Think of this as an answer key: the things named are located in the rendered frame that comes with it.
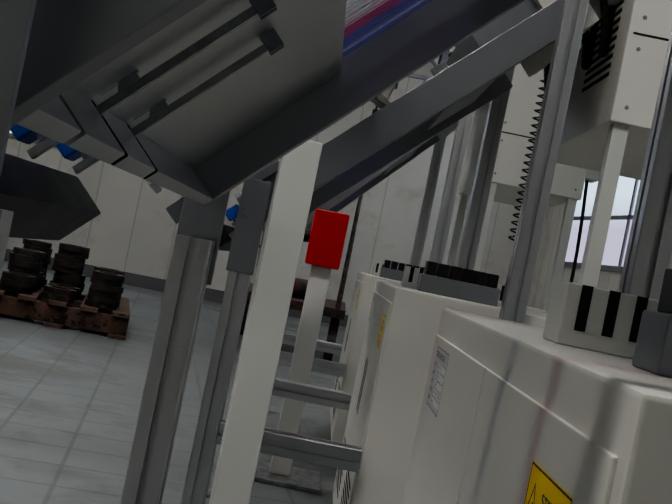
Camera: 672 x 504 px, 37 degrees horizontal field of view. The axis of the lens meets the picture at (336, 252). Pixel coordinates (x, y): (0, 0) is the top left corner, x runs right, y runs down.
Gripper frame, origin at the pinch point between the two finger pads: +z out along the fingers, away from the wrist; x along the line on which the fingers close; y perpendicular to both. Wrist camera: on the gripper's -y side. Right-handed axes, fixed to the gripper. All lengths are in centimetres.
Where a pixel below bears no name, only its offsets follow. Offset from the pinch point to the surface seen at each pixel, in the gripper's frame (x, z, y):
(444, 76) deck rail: -10.0, 3.7, 10.2
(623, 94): -10.0, 29.9, 30.6
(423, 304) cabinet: -10.0, 29.7, -22.9
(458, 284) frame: 5.0, 33.6, -14.8
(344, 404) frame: 60, 40, -53
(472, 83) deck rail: -10.0, 8.3, 12.9
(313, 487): 87, 52, -78
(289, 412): 94, 34, -68
